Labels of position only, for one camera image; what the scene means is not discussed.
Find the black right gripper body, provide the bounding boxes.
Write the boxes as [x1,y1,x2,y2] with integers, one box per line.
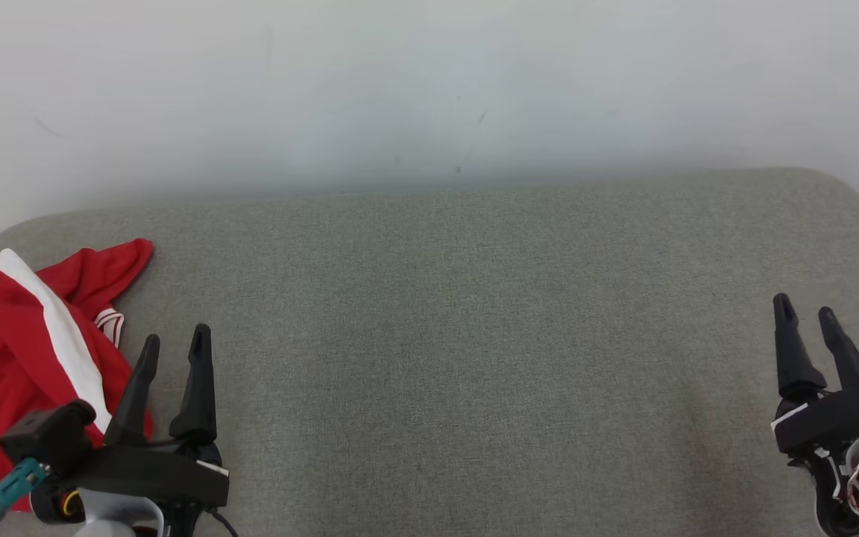
[770,380,859,468]

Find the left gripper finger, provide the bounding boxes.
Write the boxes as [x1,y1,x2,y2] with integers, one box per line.
[169,323,218,447]
[104,334,161,449]

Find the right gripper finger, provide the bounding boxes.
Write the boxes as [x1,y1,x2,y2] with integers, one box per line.
[817,307,859,391]
[773,293,828,401]

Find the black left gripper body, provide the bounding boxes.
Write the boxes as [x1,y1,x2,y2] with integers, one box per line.
[72,442,231,537]

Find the red shorts with white stripe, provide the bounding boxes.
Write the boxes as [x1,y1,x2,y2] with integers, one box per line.
[0,249,153,512]

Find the grey fabric sofa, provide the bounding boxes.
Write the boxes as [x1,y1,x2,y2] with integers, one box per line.
[0,168,859,537]

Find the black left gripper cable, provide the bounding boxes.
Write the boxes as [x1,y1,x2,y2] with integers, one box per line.
[204,506,241,537]

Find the teal left camera connector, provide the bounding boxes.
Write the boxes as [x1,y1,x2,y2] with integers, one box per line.
[0,457,48,526]

